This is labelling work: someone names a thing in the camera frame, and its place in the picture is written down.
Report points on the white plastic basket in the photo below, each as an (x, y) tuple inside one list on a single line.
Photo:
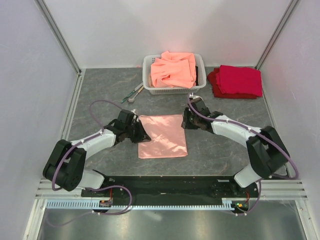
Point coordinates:
[(146, 70)]

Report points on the light pink satin napkin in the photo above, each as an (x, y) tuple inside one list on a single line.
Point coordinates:
[(168, 138)]

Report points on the white slotted cable duct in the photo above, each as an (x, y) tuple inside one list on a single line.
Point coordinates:
[(78, 204)]

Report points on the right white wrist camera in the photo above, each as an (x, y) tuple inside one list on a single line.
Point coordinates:
[(193, 97)]

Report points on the red folded cloth stack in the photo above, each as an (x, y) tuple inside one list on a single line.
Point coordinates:
[(230, 82)]

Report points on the left aluminium frame post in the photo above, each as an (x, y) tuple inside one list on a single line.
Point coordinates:
[(45, 11)]

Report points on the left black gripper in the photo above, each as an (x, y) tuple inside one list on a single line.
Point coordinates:
[(142, 136)]

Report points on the green handled knife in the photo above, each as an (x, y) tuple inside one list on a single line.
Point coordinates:
[(132, 92)]

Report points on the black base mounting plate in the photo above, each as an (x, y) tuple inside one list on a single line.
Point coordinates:
[(172, 190)]

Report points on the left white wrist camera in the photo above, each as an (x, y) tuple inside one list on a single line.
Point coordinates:
[(135, 113)]

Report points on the dark item in basket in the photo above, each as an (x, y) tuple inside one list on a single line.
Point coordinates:
[(197, 76)]

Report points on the aluminium frame post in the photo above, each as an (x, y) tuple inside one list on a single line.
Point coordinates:
[(289, 11), (45, 11)]

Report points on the salmon pink cloth pile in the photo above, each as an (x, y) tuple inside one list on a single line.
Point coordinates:
[(174, 69)]

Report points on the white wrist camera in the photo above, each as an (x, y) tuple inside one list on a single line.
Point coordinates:
[(135, 113), (193, 97)]

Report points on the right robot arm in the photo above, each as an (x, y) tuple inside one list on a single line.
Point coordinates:
[(264, 146)]

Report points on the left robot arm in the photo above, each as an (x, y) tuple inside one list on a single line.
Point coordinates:
[(65, 167)]

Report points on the wooden utensil in basket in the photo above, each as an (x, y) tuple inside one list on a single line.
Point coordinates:
[(150, 83)]

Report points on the right aluminium frame post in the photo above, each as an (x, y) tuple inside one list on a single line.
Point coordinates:
[(289, 11)]

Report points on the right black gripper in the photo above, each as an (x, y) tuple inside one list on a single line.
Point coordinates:
[(185, 124)]

